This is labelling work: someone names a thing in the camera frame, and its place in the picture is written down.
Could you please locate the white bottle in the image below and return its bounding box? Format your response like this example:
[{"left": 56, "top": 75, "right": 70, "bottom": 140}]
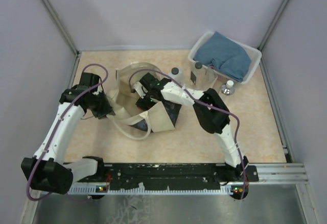
[{"left": 168, "top": 67, "right": 183, "bottom": 84}]

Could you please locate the cream canvas tote bag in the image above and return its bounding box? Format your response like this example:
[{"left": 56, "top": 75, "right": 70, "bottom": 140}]
[{"left": 107, "top": 62, "right": 181, "bottom": 140}]

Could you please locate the clear square bottle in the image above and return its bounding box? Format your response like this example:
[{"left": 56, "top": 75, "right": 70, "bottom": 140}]
[{"left": 190, "top": 61, "right": 205, "bottom": 90}]

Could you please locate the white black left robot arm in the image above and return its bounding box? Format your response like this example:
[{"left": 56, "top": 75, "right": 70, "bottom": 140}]
[{"left": 21, "top": 72, "right": 114, "bottom": 200}]

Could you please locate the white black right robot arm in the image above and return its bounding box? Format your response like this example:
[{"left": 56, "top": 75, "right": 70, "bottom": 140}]
[{"left": 128, "top": 69, "right": 248, "bottom": 182}]

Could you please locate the blue folded towel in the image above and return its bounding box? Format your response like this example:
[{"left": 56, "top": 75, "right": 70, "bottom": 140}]
[{"left": 193, "top": 32, "right": 251, "bottom": 83}]

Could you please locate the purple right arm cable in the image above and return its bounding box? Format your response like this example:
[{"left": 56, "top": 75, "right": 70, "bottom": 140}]
[{"left": 129, "top": 68, "right": 250, "bottom": 201}]

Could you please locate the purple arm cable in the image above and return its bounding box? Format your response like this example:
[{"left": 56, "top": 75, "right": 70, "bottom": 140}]
[
  {"left": 27, "top": 63, "right": 108, "bottom": 202},
  {"left": 129, "top": 68, "right": 250, "bottom": 201}
]

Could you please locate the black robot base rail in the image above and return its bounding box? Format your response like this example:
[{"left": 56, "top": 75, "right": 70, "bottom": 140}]
[{"left": 70, "top": 163, "right": 259, "bottom": 200}]

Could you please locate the aluminium frame rail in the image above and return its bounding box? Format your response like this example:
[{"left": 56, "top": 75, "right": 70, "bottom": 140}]
[{"left": 28, "top": 0, "right": 79, "bottom": 55}]

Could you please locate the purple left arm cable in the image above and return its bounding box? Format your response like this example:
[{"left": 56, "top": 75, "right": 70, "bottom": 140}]
[{"left": 27, "top": 63, "right": 108, "bottom": 202}]

